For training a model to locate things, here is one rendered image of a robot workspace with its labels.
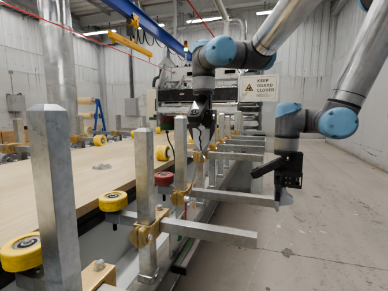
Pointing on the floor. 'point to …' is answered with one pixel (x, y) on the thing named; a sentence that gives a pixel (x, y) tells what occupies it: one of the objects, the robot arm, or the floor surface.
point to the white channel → (222, 14)
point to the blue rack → (99, 115)
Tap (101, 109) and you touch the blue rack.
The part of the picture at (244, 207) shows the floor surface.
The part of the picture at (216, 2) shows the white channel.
